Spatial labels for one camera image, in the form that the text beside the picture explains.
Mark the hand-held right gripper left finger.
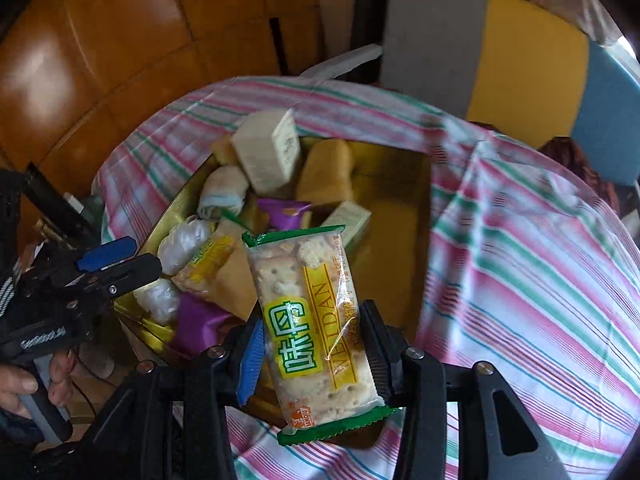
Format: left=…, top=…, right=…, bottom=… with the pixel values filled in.
left=75, top=317, right=266, bottom=480

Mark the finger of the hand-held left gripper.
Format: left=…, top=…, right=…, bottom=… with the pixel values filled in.
left=97, top=252, right=163, bottom=301
left=75, top=236, right=138, bottom=273

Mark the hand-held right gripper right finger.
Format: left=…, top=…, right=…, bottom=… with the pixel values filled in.
left=359, top=300, right=571, bottom=480

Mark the white ball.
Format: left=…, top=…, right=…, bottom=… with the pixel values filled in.
left=157, top=219, right=213, bottom=276
left=135, top=277, right=181, bottom=325

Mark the cracker packet yellow label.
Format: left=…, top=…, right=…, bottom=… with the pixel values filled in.
left=172, top=232, right=236, bottom=293
left=241, top=225, right=403, bottom=447

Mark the white blue roll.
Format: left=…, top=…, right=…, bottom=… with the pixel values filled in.
left=197, top=165, right=249, bottom=221

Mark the golden tin box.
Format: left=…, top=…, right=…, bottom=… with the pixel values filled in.
left=112, top=135, right=433, bottom=448

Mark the person's left hand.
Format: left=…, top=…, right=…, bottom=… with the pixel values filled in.
left=0, top=350, right=76, bottom=418

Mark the black tube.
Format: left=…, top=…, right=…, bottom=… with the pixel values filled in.
left=25, top=162, right=101, bottom=241

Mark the striped tablecloth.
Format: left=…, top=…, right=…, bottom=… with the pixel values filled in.
left=95, top=76, right=640, bottom=480

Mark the wooden wardrobe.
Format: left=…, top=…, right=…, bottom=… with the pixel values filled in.
left=0, top=0, right=326, bottom=241

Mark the dark red cloth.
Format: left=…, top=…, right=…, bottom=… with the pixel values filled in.
left=537, top=137, right=640, bottom=221

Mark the grey yellow blue chair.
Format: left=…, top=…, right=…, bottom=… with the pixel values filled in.
left=300, top=0, right=640, bottom=191

